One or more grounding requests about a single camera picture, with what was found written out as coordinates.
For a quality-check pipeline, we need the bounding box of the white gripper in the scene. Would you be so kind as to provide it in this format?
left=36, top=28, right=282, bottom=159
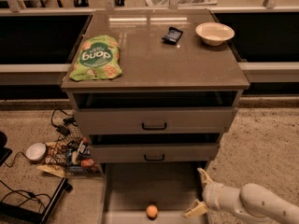
left=182, top=168, right=245, bottom=218

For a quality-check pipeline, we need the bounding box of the orange fruit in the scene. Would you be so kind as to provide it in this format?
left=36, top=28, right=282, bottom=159
left=146, top=204, right=158, bottom=219

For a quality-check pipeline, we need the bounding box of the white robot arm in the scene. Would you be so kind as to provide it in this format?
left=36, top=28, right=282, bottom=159
left=182, top=168, right=299, bottom=224

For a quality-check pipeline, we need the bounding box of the bottom grey drawer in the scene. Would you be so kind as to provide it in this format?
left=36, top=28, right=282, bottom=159
left=101, top=162, right=209, bottom=224

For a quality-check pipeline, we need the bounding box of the grey drawer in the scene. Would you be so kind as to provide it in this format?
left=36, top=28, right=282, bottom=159
left=74, top=107, right=237, bottom=135
left=101, top=162, right=209, bottom=224
left=89, top=143, right=219, bottom=163

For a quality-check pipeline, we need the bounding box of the middle grey drawer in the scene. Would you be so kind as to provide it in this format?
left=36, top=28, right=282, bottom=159
left=89, top=143, right=219, bottom=163

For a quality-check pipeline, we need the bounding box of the grey drawer cabinet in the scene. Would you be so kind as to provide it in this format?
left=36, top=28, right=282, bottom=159
left=60, top=8, right=250, bottom=173

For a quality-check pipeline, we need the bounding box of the top grey drawer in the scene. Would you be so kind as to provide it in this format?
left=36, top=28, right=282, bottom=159
left=74, top=107, right=237, bottom=135

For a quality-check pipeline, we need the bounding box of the white bowl on counter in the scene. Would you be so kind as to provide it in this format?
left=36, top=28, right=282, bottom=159
left=195, top=22, right=235, bottom=47

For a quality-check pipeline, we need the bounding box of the pile of snack packages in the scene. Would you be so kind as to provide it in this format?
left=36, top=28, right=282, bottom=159
left=37, top=137, right=99, bottom=177

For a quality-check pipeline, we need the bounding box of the dark blue candy bar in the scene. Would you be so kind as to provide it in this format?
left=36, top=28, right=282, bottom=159
left=163, top=27, right=183, bottom=45

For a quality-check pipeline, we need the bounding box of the green snack bag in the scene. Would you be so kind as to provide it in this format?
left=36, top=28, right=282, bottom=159
left=70, top=35, right=122, bottom=81

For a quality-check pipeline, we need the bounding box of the black metal stand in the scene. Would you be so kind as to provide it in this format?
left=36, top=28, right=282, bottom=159
left=0, top=177, right=73, bottom=224

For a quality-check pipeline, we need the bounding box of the black power adapter cable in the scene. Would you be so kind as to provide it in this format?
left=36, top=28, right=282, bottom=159
left=50, top=108, right=78, bottom=137

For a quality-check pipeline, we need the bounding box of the black cable on floor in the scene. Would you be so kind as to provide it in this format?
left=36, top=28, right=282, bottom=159
left=0, top=179, right=52, bottom=213

